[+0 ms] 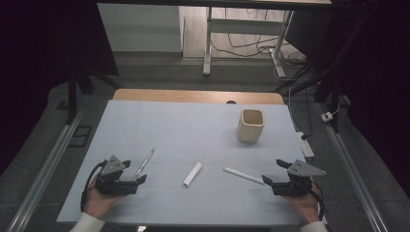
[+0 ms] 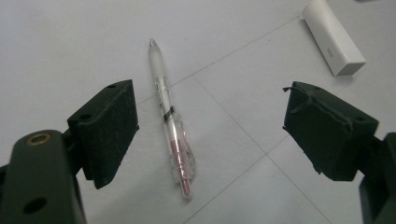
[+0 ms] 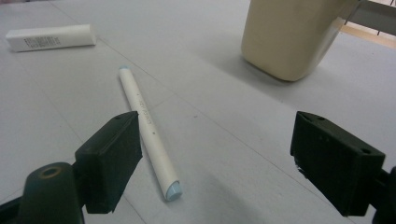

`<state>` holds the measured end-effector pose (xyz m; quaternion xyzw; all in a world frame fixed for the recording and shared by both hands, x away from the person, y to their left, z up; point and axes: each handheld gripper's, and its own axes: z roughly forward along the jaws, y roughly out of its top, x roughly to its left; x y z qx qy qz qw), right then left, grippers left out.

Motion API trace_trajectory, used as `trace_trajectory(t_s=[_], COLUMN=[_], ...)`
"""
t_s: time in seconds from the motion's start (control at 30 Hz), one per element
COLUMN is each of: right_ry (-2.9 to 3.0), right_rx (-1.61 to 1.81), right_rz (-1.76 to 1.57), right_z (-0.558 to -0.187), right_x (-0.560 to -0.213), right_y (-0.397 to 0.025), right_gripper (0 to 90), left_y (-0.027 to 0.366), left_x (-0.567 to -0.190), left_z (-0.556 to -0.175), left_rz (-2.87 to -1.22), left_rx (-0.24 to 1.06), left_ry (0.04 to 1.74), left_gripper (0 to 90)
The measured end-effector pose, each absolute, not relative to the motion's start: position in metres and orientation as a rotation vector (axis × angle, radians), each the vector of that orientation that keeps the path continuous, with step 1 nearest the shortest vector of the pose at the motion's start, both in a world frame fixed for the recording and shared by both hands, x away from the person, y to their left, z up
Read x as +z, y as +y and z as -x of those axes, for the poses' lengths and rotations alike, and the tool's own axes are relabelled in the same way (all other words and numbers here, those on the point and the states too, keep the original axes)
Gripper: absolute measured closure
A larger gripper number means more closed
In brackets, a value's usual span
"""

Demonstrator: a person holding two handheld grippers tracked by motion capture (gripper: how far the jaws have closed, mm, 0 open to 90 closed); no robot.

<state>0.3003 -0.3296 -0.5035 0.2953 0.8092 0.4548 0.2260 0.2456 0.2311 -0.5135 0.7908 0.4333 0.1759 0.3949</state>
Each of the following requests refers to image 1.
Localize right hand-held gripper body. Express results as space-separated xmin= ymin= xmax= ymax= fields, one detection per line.
xmin=272 ymin=159 xmax=327 ymax=197

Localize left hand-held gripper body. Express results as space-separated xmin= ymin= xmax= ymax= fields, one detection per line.
xmin=94 ymin=155 xmax=138 ymax=196

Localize silver metal pen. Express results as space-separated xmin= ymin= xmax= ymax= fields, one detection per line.
xmin=132 ymin=148 xmax=157 ymax=181

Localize thin white pen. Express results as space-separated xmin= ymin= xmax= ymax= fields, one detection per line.
xmin=222 ymin=166 xmax=266 ymax=186

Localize beige square pen holder cup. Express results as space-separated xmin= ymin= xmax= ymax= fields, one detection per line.
xmin=237 ymin=108 xmax=266 ymax=144

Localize thick white marker pen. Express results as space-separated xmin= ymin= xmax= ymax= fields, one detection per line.
xmin=183 ymin=161 xmax=204 ymax=189

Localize person's right hand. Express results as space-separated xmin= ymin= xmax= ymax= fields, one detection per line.
xmin=283 ymin=188 xmax=324 ymax=224

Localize person's left hand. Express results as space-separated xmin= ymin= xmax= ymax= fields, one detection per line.
xmin=82 ymin=178 xmax=129 ymax=220

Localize white power strip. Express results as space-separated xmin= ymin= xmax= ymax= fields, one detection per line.
xmin=295 ymin=130 xmax=315 ymax=159

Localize black floor plate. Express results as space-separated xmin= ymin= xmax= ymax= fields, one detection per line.
xmin=68 ymin=125 xmax=94 ymax=149

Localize white table mat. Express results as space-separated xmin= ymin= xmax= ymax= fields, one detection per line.
xmin=56 ymin=100 xmax=329 ymax=227

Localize black metal stand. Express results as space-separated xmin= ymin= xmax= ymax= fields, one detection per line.
xmin=274 ymin=54 xmax=343 ymax=133
xmin=65 ymin=62 xmax=124 ymax=126

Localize dark curtain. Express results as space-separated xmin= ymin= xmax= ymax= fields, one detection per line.
xmin=284 ymin=0 xmax=410 ymax=197
xmin=0 ymin=0 xmax=120 ymax=177

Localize white cabinet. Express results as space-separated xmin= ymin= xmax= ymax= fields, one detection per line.
xmin=97 ymin=3 xmax=185 ymax=54

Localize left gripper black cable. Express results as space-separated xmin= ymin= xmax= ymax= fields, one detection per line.
xmin=80 ymin=159 xmax=108 ymax=213

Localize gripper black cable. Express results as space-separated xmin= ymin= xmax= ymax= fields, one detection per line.
xmin=308 ymin=180 xmax=326 ymax=223
xmin=80 ymin=159 xmax=108 ymax=213

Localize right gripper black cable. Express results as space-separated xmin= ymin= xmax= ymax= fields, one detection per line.
xmin=308 ymin=180 xmax=326 ymax=223

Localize aluminium floor rail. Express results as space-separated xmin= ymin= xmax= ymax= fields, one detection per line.
xmin=6 ymin=108 xmax=85 ymax=232
xmin=316 ymin=101 xmax=392 ymax=232

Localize small white adapter with cable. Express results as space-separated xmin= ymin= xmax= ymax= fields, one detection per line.
xmin=320 ymin=101 xmax=342 ymax=123

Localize black floor cables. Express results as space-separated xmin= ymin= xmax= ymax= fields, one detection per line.
xmin=210 ymin=9 xmax=308 ymax=67

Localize white desk frame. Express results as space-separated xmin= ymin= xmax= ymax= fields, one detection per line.
xmin=202 ymin=6 xmax=296 ymax=78

